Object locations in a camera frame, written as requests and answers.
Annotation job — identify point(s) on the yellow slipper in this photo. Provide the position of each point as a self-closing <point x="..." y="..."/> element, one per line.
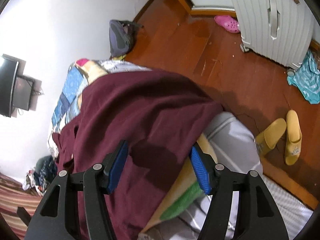
<point x="271" y="135"/>
<point x="293" y="137"/>

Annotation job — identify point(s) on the grey purple backpack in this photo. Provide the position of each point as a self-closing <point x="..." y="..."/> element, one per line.
<point x="120" y="37"/>

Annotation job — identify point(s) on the dark wall screen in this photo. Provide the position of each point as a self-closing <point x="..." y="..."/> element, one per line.
<point x="23" y="92"/>

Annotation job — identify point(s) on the black wall television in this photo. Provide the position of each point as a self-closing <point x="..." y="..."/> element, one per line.
<point x="7" y="85"/>

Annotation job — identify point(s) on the grey striped bed sheet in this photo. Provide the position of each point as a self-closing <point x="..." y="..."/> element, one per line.
<point x="232" y="135"/>

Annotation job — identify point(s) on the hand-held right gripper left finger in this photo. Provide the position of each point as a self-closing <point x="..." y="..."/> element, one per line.
<point x="117" y="166"/>

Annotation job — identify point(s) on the pink clog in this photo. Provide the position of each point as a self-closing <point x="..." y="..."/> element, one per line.
<point x="227" y="23"/>

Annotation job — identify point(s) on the pile of clothes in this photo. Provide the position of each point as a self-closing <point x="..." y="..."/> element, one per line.
<point x="32" y="182"/>

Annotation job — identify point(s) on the white ribbed suitcase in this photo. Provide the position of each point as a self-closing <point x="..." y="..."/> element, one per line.
<point x="260" y="17"/>

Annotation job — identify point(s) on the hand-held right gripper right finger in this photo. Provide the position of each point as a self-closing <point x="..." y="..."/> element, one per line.
<point x="200" y="171"/>

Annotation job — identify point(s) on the teal cloth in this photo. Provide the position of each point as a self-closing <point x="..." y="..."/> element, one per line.
<point x="306" y="80"/>

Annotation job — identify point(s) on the maroon garment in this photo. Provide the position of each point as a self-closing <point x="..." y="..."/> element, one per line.
<point x="140" y="110"/>

